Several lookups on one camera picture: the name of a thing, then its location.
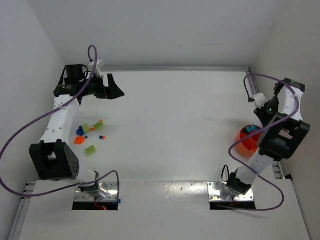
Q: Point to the large teal lego brick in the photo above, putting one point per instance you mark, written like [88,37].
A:
[250,128]

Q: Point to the orange divided round container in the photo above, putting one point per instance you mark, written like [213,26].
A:
[248,147]

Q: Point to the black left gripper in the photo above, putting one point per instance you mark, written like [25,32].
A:
[105,86]

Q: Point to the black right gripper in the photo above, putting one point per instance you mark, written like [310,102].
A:
[261,116]

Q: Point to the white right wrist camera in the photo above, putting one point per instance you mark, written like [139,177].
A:
[258,99]

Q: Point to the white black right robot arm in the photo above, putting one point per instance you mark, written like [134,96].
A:
[282,133]

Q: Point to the metal base plate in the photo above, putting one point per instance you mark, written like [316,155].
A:
[219,193]
[103,192]

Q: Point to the pale green rounded lego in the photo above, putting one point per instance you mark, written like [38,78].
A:
[86,128]

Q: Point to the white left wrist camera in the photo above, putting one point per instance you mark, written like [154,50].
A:
[96,68]

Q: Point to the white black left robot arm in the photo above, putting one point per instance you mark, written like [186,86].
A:
[52,157]

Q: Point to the orange round lego piece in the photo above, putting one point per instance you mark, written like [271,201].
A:
[79,140]

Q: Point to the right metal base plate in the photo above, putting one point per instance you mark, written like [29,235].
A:
[219,193]

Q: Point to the light green lego brick low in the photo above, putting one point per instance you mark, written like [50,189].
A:
[90,150]

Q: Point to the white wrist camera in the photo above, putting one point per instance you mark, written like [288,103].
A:
[96,68]
[258,99]

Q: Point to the light green lego brick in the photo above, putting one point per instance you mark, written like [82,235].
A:
[99,125]

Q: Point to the blue arch lego piece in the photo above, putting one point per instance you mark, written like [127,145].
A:
[80,131]

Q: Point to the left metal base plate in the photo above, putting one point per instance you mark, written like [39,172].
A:
[103,192]

